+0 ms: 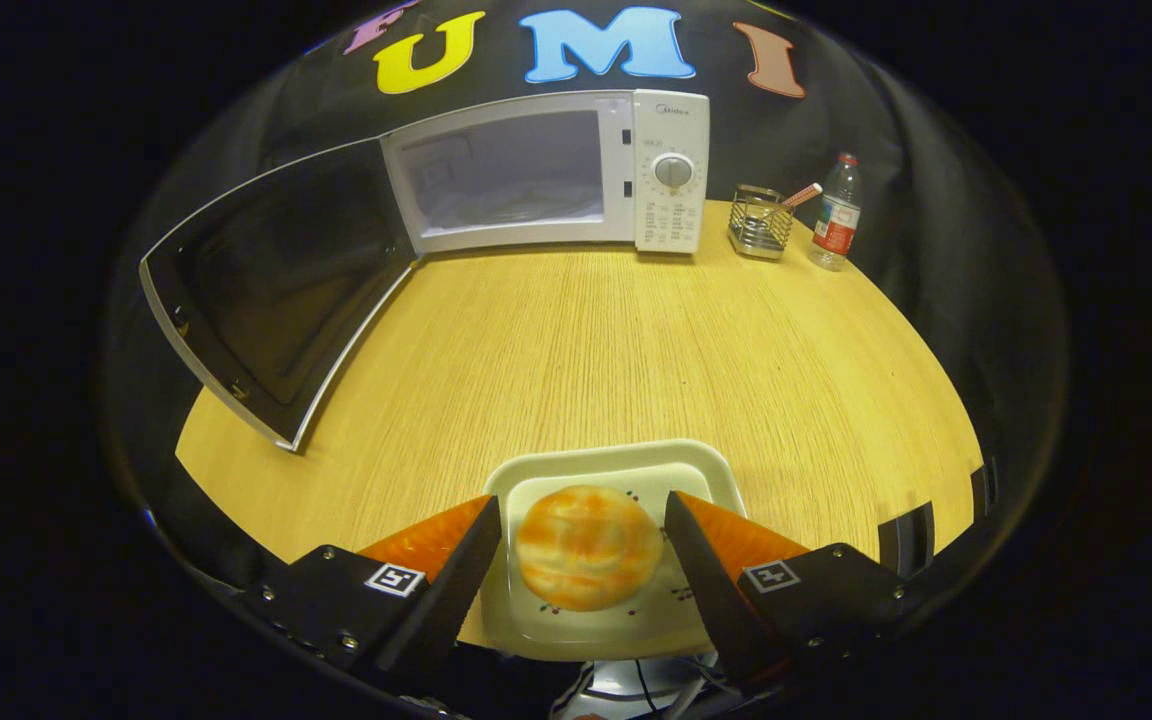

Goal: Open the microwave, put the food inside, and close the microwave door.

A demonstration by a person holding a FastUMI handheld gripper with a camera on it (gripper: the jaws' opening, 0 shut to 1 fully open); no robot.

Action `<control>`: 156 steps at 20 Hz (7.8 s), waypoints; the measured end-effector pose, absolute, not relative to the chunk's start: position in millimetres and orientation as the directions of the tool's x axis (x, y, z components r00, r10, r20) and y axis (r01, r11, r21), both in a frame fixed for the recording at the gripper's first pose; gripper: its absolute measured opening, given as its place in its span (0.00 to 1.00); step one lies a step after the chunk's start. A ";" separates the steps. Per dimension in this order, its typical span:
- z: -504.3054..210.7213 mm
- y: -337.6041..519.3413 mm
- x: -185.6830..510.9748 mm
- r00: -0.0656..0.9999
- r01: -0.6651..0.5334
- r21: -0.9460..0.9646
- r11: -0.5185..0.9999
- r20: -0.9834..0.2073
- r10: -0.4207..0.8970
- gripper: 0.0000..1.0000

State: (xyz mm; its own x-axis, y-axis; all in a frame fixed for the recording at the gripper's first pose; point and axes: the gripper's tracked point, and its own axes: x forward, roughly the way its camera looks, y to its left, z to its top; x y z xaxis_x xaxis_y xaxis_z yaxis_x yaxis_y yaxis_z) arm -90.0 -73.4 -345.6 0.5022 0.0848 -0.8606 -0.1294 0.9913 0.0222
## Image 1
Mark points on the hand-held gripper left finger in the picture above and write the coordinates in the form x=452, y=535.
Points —
x=451, y=600

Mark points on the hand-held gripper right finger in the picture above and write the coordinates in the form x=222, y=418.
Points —
x=711, y=600

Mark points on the orange marbled bun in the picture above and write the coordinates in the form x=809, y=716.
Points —
x=586, y=550

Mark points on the white microwave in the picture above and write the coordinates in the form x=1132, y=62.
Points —
x=671, y=210

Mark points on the white square plate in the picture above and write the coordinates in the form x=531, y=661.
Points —
x=616, y=465

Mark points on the clear plastic water bottle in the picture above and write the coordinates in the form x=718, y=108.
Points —
x=836, y=225

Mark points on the red striped straw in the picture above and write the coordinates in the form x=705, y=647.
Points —
x=804, y=194

